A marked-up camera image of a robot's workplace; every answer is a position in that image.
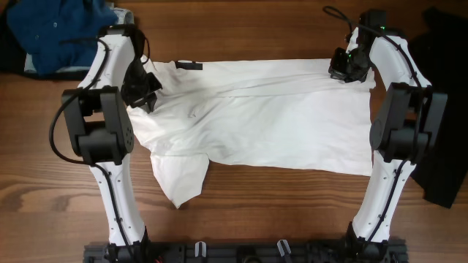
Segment white t-shirt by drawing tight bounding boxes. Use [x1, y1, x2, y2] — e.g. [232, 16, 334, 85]
[128, 59, 376, 206]

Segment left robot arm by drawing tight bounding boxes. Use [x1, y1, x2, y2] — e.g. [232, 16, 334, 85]
[58, 24, 162, 262]

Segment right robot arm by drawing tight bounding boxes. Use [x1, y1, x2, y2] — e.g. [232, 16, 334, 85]
[323, 6, 448, 262]

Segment light grey folded garment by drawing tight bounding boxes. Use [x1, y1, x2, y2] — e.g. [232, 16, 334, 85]
[24, 2, 135, 75]

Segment black garment at right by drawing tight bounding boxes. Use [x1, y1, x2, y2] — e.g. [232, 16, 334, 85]
[409, 7, 467, 208]

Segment blue button shirt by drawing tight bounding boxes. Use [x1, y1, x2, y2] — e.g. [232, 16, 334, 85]
[7, 0, 118, 75]

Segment black garment under pile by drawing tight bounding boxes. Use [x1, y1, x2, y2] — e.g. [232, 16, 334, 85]
[1, 0, 88, 81]

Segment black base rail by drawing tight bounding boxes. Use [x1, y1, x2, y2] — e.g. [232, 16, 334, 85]
[83, 240, 409, 263]

